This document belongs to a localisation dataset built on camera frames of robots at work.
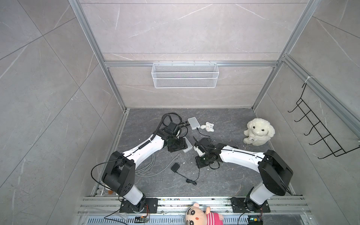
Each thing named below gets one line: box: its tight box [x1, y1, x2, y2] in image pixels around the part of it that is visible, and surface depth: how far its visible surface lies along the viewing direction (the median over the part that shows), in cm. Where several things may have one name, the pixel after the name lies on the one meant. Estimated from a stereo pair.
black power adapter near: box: [170, 162, 201, 186], surface depth 86 cm
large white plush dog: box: [242, 118, 276, 147], surface depth 87 cm
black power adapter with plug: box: [195, 155, 220, 170], surface depth 78 cm
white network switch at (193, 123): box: [187, 116, 201, 130], surface depth 109 cm
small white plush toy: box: [200, 121, 215, 133], surface depth 106 cm
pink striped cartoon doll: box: [185, 202, 224, 225], surface depth 66 cm
